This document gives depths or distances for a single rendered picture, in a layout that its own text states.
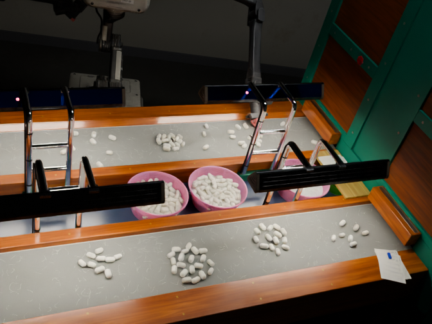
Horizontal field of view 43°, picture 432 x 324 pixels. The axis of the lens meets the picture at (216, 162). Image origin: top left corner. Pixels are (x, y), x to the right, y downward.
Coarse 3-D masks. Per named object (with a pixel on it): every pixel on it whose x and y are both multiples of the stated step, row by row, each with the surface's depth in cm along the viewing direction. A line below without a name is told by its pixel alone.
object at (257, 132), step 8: (256, 88) 244; (280, 88) 252; (256, 96) 240; (288, 96) 246; (264, 104) 237; (296, 104) 243; (264, 112) 238; (288, 120) 248; (256, 128) 244; (288, 128) 250; (256, 136) 246; (280, 144) 256; (248, 152) 253; (256, 152) 254; (264, 152) 256; (272, 152) 258; (248, 160) 255; (272, 160) 264; (272, 168) 265; (240, 176) 260
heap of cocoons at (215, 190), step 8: (200, 176) 249; (208, 176) 251; (216, 176) 252; (192, 184) 244; (200, 184) 247; (208, 184) 249; (216, 184) 247; (224, 184) 248; (232, 184) 250; (200, 192) 241; (208, 192) 242; (216, 192) 243; (224, 192) 245; (232, 192) 246; (208, 200) 239; (216, 200) 240; (224, 200) 241; (232, 200) 242; (240, 200) 245; (208, 208) 235
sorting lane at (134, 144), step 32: (96, 128) 259; (128, 128) 265; (160, 128) 270; (192, 128) 276; (224, 128) 282; (0, 160) 230; (32, 160) 234; (64, 160) 238; (96, 160) 243; (128, 160) 247; (160, 160) 252
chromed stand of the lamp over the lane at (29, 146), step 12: (24, 96) 204; (24, 108) 200; (72, 108) 205; (24, 120) 199; (72, 120) 205; (24, 132) 202; (72, 132) 209; (24, 144) 205; (36, 144) 208; (48, 144) 209; (60, 144) 211; (72, 144) 213; (24, 156) 209; (24, 168) 213; (48, 168) 217; (60, 168) 219; (24, 180) 217; (24, 192) 221
